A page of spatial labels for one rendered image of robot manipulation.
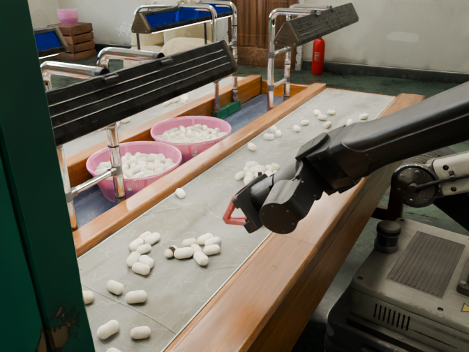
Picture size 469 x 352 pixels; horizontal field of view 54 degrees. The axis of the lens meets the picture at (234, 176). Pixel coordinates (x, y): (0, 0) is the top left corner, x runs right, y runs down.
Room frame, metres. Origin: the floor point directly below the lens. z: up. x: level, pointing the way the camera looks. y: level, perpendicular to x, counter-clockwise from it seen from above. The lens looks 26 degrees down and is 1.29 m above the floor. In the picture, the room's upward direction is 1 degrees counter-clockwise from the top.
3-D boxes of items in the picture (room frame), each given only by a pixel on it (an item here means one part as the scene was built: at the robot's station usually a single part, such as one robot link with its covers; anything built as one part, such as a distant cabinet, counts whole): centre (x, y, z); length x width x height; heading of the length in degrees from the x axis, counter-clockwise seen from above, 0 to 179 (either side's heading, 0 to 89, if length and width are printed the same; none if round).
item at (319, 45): (5.44, -1.00, 0.25); 0.18 x 0.14 x 0.49; 154
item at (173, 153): (1.20, 0.28, 0.72); 0.27 x 0.27 x 0.10
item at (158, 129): (1.44, 0.14, 0.72); 0.27 x 0.27 x 0.10
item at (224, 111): (1.91, 0.10, 0.90); 0.20 x 0.19 x 0.45; 150
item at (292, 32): (1.66, -0.31, 1.08); 0.62 x 0.08 x 0.07; 150
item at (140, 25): (1.95, 0.17, 1.08); 0.62 x 0.08 x 0.07; 150
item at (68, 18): (6.57, 2.23, 0.32); 0.42 x 0.42 x 0.64; 64
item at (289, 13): (1.71, -0.25, 0.90); 0.20 x 0.19 x 0.45; 150
